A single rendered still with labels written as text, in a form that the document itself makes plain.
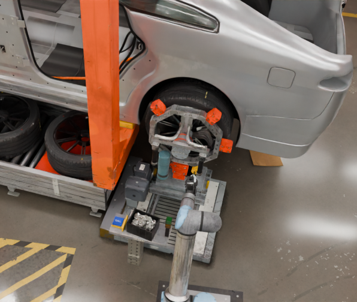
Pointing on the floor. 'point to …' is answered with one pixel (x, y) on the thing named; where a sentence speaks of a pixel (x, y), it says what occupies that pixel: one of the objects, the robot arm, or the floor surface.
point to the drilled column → (135, 251)
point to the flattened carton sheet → (265, 159)
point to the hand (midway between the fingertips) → (193, 175)
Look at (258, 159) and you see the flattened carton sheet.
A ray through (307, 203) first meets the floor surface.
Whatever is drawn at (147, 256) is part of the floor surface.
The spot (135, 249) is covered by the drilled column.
